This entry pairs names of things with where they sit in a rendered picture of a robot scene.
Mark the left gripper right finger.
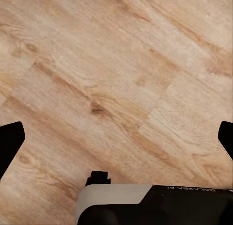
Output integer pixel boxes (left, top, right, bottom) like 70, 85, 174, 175
218, 121, 233, 160

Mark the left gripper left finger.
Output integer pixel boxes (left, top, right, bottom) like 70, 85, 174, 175
0, 121, 25, 179

